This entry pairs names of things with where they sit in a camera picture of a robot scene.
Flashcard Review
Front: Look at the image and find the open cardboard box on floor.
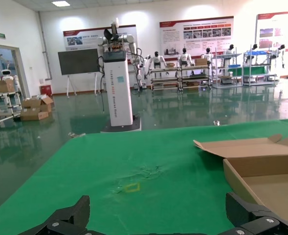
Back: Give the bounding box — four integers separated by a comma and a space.
21, 96, 54, 113

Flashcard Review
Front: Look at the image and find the roller workbench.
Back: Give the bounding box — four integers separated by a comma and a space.
177, 64, 212, 91
149, 66, 182, 92

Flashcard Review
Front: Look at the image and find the open brown cardboard box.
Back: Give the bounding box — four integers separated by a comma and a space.
193, 134, 288, 232

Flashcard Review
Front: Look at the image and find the green table cloth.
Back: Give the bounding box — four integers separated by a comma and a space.
0, 118, 288, 235

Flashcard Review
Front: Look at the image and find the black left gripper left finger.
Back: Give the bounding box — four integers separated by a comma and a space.
18, 195, 95, 235

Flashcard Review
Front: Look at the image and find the wall poster with red header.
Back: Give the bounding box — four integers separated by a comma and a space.
62, 24, 137, 51
255, 11, 288, 49

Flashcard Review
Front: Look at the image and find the metal shelf rack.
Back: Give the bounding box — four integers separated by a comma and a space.
242, 50, 278, 87
211, 52, 244, 89

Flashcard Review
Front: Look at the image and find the red box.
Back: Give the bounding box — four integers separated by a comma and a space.
40, 85, 53, 96

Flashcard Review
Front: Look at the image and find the doorway with grey frame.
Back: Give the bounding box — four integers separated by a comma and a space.
0, 43, 28, 98

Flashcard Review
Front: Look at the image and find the white column wheeled robot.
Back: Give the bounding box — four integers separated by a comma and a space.
96, 18, 148, 134

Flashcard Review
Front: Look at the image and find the white humanoid robot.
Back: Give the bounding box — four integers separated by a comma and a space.
223, 44, 236, 67
201, 47, 214, 62
246, 44, 259, 62
147, 51, 166, 70
177, 47, 193, 67
272, 44, 286, 69

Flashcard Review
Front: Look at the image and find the flat cardboard box on floor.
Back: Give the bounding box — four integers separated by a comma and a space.
20, 107, 49, 121

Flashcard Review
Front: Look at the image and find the white wall pipe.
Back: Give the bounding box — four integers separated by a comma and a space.
38, 11, 53, 81

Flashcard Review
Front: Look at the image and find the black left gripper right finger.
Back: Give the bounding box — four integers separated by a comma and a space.
222, 192, 288, 235

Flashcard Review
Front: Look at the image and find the dark display screen on stand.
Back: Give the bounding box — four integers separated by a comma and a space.
57, 48, 99, 98

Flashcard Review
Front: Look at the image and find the wide wall poster red header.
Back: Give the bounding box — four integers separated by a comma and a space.
159, 16, 234, 57

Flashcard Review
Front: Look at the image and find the white pipe rack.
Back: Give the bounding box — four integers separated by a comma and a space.
0, 89, 22, 133

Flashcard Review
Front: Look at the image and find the small white service robot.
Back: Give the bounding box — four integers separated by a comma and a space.
0, 69, 14, 81

